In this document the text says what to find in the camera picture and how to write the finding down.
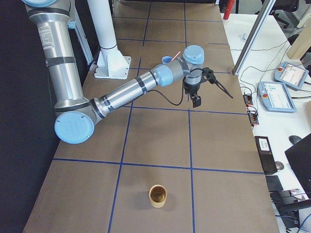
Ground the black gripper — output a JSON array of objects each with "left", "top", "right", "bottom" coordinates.
[{"left": 184, "top": 83, "right": 201, "bottom": 108}]

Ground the blue ribbed cup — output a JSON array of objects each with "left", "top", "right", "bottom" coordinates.
[{"left": 161, "top": 56, "right": 172, "bottom": 65}]

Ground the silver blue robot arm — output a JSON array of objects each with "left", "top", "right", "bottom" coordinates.
[{"left": 25, "top": 0, "right": 205, "bottom": 144}]

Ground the yellow wooden cup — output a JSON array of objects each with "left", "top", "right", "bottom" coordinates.
[{"left": 148, "top": 184, "right": 167, "bottom": 208}]

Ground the far orange black connector hub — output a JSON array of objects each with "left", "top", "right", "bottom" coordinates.
[{"left": 243, "top": 94, "right": 253, "bottom": 106}]

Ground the orange black connector hub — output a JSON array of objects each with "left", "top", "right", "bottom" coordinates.
[
  {"left": 243, "top": 94, "right": 253, "bottom": 106},
  {"left": 247, "top": 110, "right": 259, "bottom": 127}
]

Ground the near orange black connector hub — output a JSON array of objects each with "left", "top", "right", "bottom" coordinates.
[{"left": 247, "top": 110, "right": 259, "bottom": 127}]

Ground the near teach pendant tablet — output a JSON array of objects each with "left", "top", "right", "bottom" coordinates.
[{"left": 258, "top": 82, "right": 296, "bottom": 113}]

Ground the teach pendant tablet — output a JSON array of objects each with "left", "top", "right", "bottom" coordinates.
[
  {"left": 258, "top": 82, "right": 296, "bottom": 113},
  {"left": 274, "top": 62, "right": 309, "bottom": 90}
]

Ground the black box with label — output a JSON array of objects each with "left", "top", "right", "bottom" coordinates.
[{"left": 254, "top": 136, "right": 277, "bottom": 175}]

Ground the far teach pendant tablet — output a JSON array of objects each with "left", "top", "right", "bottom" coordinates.
[{"left": 274, "top": 62, "right": 309, "bottom": 90}]

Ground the white pillar with base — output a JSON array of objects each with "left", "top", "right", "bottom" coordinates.
[{"left": 87, "top": 0, "right": 131, "bottom": 80}]

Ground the red cylinder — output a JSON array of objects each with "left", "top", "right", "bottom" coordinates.
[{"left": 223, "top": 0, "right": 235, "bottom": 20}]

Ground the black computer mouse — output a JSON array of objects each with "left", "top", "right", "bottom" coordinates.
[{"left": 289, "top": 135, "right": 302, "bottom": 145}]

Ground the black flat pad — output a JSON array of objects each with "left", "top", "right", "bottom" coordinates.
[{"left": 265, "top": 175, "right": 283, "bottom": 192}]

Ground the black computer monitor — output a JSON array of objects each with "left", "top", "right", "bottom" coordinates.
[{"left": 285, "top": 134, "right": 311, "bottom": 198}]

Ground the light wooden board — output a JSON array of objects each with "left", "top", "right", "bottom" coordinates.
[{"left": 287, "top": 27, "right": 311, "bottom": 60}]

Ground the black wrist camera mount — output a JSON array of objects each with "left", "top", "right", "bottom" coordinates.
[{"left": 202, "top": 67, "right": 233, "bottom": 98}]

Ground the aluminium frame post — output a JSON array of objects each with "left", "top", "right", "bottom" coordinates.
[{"left": 232, "top": 0, "right": 276, "bottom": 76}]

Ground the blue cable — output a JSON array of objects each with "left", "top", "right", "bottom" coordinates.
[{"left": 297, "top": 213, "right": 311, "bottom": 233}]

